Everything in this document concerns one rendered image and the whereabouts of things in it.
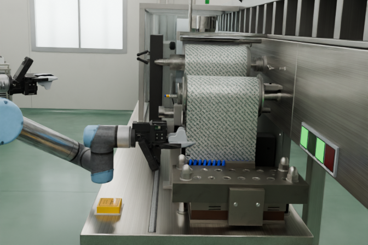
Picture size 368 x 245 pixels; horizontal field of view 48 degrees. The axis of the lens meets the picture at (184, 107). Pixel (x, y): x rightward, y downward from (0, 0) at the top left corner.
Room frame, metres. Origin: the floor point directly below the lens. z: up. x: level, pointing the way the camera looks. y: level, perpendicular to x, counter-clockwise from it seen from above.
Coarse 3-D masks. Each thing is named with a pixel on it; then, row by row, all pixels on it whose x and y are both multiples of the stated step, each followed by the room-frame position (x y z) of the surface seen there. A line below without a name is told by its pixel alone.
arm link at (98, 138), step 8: (88, 128) 1.29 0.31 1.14; (96, 128) 1.28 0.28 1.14; (104, 128) 1.29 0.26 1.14; (112, 128) 1.29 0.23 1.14; (88, 136) 1.27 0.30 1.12; (96, 136) 1.27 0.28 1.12; (104, 136) 1.27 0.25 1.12; (112, 136) 1.27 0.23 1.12; (88, 144) 1.27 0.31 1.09; (96, 144) 1.27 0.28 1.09; (104, 144) 1.27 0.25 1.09; (112, 144) 1.27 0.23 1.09; (96, 152) 1.27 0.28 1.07; (104, 152) 1.27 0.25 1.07
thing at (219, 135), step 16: (192, 112) 1.31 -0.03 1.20; (208, 112) 1.32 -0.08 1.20; (224, 112) 1.32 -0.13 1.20; (240, 112) 1.32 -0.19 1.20; (192, 128) 1.31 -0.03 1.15; (208, 128) 1.32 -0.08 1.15; (224, 128) 1.32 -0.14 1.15; (240, 128) 1.32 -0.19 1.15; (256, 128) 1.32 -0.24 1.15; (208, 144) 1.32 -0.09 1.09; (224, 144) 1.32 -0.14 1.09; (240, 144) 1.32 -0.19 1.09; (208, 160) 1.32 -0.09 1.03; (240, 160) 1.32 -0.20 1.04
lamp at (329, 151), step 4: (328, 148) 0.92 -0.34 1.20; (328, 152) 0.92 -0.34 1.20; (332, 152) 0.89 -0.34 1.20; (328, 156) 0.91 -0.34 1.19; (332, 156) 0.89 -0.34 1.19; (328, 160) 0.91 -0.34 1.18; (332, 160) 0.89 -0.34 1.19; (324, 164) 0.93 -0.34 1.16; (328, 164) 0.91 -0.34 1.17; (332, 164) 0.89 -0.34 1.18; (332, 168) 0.88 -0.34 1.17
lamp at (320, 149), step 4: (320, 140) 0.97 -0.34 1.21; (320, 144) 0.97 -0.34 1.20; (324, 144) 0.94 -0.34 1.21; (316, 148) 0.99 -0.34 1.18; (320, 148) 0.96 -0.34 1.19; (316, 152) 0.99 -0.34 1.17; (320, 152) 0.96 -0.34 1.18; (316, 156) 0.99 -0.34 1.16; (320, 156) 0.96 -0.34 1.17; (320, 160) 0.96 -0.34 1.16
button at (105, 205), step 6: (102, 198) 1.23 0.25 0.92; (108, 198) 1.23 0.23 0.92; (114, 198) 1.24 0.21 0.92; (120, 198) 1.24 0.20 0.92; (102, 204) 1.19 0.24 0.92; (108, 204) 1.19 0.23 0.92; (114, 204) 1.19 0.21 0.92; (120, 204) 1.21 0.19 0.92; (102, 210) 1.17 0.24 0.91; (108, 210) 1.17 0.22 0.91; (114, 210) 1.17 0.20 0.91
